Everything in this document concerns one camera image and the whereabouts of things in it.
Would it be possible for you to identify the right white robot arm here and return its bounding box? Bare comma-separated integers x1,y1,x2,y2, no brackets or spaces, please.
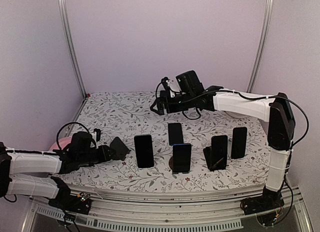
150,70,307,210

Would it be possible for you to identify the black phone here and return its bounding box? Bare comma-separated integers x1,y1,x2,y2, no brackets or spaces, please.
231,127,248,159
210,135,228,171
172,143,192,174

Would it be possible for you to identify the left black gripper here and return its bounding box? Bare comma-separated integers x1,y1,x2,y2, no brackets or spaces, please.
77,144,116,167

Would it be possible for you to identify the left black braided cable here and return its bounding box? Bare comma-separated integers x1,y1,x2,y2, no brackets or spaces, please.
55,121,97,153

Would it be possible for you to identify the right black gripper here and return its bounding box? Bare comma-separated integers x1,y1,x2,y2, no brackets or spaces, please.
150,91,195,116

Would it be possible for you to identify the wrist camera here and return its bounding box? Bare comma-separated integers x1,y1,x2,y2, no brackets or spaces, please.
91,128,101,143
160,76,176,98

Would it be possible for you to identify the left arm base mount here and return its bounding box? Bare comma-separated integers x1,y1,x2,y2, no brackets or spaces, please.
48,176,92,215

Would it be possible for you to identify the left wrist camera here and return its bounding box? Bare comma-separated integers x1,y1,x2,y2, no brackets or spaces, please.
91,128,101,143

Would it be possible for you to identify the black folding phone stand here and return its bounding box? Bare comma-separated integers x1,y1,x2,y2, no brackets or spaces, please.
203,146,228,172

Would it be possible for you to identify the black phone front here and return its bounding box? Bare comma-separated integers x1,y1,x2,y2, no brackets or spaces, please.
210,135,228,171

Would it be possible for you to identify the right aluminium frame post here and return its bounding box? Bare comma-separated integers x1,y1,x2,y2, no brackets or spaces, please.
246,0,274,93

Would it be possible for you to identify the blue phone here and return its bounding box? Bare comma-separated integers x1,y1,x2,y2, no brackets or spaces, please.
168,123,184,146

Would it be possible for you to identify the white patterned plate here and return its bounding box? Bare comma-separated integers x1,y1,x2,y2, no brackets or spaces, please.
225,111,247,119

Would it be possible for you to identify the front aluminium rail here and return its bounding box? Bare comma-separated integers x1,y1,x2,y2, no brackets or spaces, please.
22,186,313,232

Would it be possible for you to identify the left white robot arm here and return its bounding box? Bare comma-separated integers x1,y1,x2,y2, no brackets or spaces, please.
0,130,116,209

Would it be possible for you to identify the floral table mat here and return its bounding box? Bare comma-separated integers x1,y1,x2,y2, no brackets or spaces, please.
61,91,270,193

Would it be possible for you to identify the black stand wooden base front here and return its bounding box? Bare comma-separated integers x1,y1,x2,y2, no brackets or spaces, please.
168,157,190,174

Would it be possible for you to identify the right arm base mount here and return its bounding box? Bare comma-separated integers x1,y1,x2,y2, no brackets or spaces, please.
240,187,285,215

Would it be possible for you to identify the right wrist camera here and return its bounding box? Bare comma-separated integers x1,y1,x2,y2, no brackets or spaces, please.
160,76,176,98

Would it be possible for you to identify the aluminium frame post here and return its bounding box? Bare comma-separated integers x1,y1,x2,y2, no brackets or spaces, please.
246,0,274,93
57,0,87,99

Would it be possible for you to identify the left aluminium frame post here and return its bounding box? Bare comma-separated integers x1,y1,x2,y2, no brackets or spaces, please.
57,0,87,99

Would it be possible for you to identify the pink bowl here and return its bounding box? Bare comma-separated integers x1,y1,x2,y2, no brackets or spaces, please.
49,136,72,151

